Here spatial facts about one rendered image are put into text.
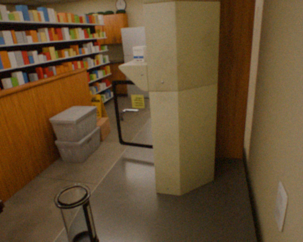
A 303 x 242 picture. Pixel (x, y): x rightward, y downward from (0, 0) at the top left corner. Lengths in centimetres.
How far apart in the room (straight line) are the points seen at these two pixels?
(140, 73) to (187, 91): 19
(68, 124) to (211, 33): 251
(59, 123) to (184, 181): 241
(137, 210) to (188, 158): 31
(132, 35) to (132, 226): 543
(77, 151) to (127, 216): 237
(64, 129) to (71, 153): 37
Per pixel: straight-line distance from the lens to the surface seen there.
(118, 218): 100
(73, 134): 319
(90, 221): 82
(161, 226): 94
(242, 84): 122
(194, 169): 104
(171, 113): 88
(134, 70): 88
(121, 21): 653
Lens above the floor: 161
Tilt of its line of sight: 21 degrees down
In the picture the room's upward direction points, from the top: 4 degrees counter-clockwise
